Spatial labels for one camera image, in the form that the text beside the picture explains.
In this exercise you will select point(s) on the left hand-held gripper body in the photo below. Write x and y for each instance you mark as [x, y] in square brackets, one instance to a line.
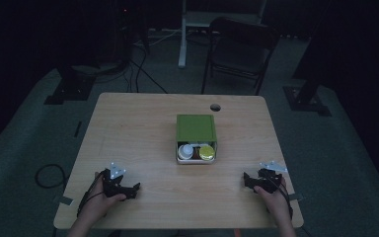
[111, 184]

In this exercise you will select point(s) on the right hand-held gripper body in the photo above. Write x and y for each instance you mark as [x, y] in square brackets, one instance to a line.
[269, 181]

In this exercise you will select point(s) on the pile of white capsules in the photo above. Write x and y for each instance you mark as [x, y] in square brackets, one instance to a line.
[186, 151]

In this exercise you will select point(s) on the green drawer box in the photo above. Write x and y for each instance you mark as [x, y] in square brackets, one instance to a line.
[196, 127]

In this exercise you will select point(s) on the person's right hand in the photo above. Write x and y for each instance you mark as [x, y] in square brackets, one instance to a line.
[278, 202]

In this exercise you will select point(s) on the person's left hand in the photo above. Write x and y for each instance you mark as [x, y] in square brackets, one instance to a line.
[98, 204]

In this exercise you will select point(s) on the grey tape piece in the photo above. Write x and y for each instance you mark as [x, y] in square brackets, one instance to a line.
[65, 200]
[296, 197]

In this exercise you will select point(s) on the small black bar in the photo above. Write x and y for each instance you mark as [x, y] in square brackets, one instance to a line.
[77, 129]

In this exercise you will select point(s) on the black stand with square base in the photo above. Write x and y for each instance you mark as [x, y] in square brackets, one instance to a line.
[306, 100]
[70, 87]

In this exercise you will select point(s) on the grey round stand base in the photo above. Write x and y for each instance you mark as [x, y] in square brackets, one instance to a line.
[107, 68]

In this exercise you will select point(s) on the black folding chair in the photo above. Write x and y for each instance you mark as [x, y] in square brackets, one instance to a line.
[240, 49]

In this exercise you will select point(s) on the white desk frame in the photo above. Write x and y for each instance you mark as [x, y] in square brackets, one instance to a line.
[182, 39]

